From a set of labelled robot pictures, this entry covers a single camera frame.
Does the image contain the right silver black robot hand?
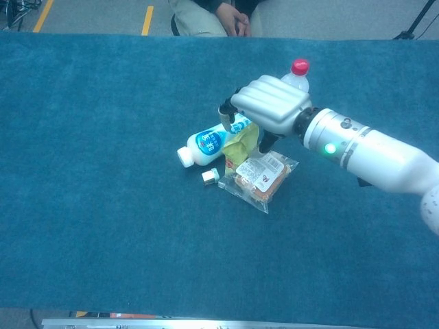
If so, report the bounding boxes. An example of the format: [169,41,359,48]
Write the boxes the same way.
[217,74,313,156]

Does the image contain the clear soda bottle red cap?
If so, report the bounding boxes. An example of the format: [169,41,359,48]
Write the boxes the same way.
[280,58,311,93]

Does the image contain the yellow-green snack bag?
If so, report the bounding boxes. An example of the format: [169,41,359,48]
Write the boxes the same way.
[221,123,260,179]

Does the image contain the clear packaged bread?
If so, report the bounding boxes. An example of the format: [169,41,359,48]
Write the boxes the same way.
[217,150,299,215]

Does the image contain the white milk bottle blue label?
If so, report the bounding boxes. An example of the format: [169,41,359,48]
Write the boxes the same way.
[176,112,253,169]

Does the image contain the small white green cube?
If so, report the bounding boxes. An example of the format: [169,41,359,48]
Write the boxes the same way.
[201,167,220,186]

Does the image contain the seated person beige trousers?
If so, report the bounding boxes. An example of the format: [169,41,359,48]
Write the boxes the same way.
[170,0,263,38]

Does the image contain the black tripod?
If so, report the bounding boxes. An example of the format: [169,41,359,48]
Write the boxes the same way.
[392,0,436,40]

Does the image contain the blue table cloth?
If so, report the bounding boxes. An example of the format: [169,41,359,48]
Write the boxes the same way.
[0,31,439,325]

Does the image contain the aluminium rail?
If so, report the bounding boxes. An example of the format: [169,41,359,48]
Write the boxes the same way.
[40,317,375,329]

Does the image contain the tangled cables and frame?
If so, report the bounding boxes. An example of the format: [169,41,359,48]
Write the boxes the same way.
[0,0,42,30]

